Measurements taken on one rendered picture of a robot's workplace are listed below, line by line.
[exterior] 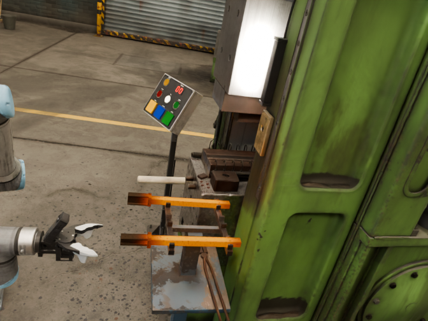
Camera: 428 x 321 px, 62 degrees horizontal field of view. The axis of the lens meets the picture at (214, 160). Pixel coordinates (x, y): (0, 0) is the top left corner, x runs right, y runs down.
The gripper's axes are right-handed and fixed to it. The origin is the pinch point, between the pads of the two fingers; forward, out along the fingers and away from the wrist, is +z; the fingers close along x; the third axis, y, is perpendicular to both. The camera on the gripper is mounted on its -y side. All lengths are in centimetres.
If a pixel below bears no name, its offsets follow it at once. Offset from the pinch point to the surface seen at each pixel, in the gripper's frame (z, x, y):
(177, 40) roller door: 96, -857, 81
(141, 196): 12.9, -23.2, -1.9
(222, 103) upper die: 46, -52, -34
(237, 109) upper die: 53, -52, -32
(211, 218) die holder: 47, -38, 18
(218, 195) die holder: 48, -38, 5
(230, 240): 45.2, 0.4, -0.9
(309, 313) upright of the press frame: 102, -15, 58
